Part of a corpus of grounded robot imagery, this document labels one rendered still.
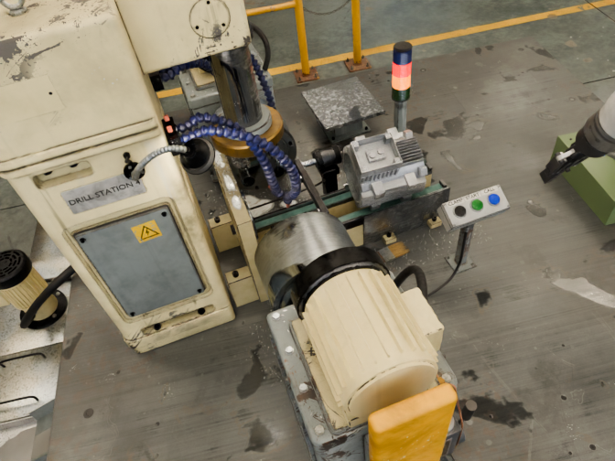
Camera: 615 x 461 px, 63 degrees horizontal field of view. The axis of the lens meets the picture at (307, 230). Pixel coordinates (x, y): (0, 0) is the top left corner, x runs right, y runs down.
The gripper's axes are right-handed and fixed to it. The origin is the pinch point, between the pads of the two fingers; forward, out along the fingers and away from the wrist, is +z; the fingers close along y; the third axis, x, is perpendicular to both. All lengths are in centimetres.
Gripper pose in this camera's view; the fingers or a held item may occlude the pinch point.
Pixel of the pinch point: (551, 172)
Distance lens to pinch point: 138.0
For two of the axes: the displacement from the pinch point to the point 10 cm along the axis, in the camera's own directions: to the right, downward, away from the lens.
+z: -0.5, 2.8, 9.6
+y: -9.3, 3.3, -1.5
